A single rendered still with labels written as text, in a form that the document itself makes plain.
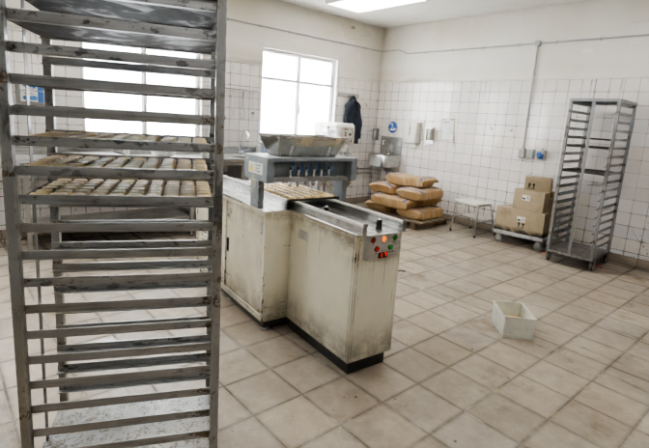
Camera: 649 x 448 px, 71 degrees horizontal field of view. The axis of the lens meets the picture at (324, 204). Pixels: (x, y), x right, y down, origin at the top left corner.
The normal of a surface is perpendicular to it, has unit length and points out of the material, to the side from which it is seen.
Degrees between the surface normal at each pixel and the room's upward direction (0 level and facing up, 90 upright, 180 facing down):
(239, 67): 90
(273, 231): 90
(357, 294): 90
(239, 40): 90
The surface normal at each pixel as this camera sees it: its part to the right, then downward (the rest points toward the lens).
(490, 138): -0.76, 0.07
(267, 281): 0.57, 0.19
